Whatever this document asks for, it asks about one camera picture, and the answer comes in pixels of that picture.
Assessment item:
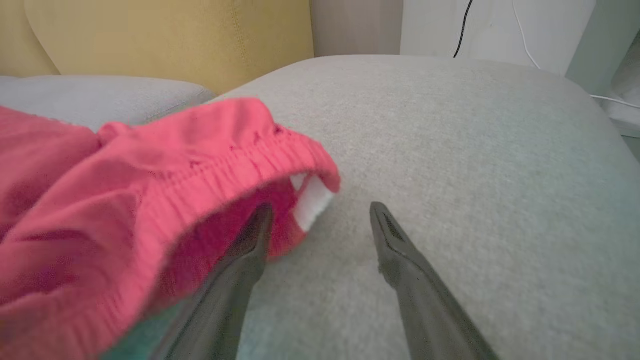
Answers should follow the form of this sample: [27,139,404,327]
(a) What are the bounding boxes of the red shorts white waistband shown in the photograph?
[0,96,342,360]

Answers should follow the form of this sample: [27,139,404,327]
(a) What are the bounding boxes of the thin white wall cable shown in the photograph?
[512,0,640,110]

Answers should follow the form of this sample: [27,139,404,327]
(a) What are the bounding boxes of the thin black wall cable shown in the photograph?
[452,0,475,59]

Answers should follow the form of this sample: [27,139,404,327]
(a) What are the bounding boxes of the pale green cabinet side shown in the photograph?
[565,0,640,97]

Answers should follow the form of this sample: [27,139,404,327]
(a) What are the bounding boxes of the yellow sofa backrest cushion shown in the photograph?
[0,0,60,79]
[24,0,315,96]

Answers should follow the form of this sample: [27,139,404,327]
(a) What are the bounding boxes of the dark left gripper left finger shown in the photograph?
[149,202,275,360]

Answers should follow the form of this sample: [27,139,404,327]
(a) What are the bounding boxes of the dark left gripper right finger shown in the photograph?
[369,201,501,360]

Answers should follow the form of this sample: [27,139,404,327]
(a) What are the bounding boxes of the taupe low partition wall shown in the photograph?
[310,0,404,58]

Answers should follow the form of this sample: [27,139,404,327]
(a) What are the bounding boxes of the large grey sofa seat cushion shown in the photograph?
[102,55,640,360]

